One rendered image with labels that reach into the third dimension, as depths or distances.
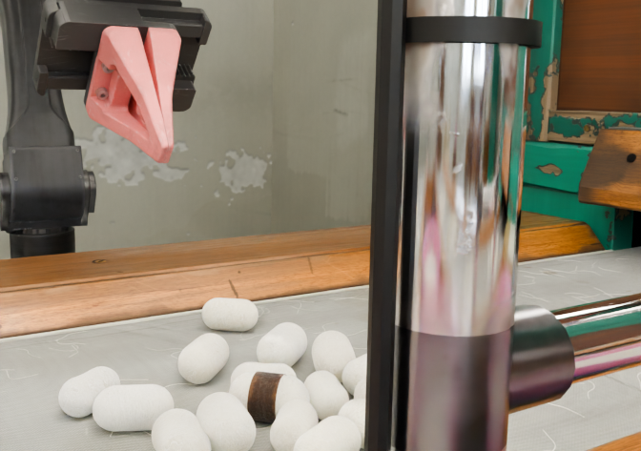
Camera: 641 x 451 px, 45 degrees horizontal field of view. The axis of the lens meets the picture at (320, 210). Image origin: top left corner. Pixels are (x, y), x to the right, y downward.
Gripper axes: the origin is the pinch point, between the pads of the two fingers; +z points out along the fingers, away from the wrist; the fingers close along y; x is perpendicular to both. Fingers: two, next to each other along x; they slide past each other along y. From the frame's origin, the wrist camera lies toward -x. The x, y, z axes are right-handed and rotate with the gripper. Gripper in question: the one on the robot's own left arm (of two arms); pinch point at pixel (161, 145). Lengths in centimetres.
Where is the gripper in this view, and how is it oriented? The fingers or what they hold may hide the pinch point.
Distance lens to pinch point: 45.5
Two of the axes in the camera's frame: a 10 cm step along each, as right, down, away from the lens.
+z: 4.0, 7.4, -5.4
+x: -3.6, 6.6, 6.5
